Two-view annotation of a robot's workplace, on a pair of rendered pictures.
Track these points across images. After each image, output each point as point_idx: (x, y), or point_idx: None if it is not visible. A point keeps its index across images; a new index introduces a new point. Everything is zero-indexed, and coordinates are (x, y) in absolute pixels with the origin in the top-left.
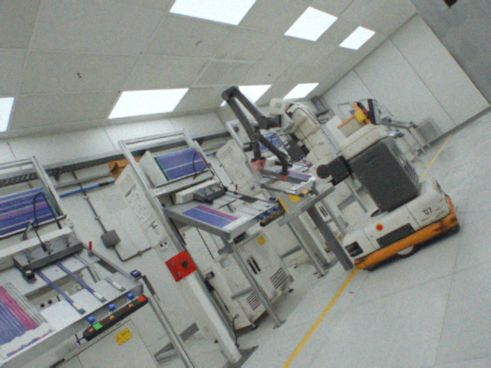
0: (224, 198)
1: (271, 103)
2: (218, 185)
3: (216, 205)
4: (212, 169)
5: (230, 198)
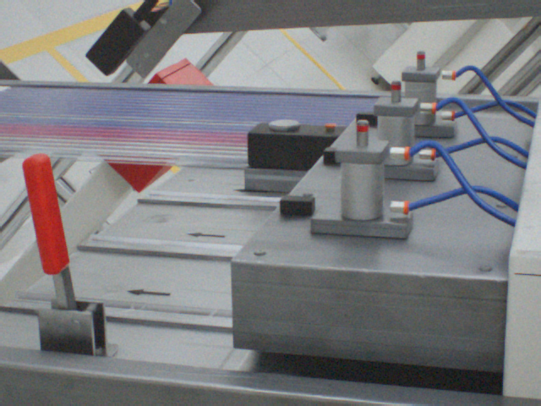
0: (183, 253)
1: None
2: (401, 217)
3: (195, 186)
4: None
5: (112, 283)
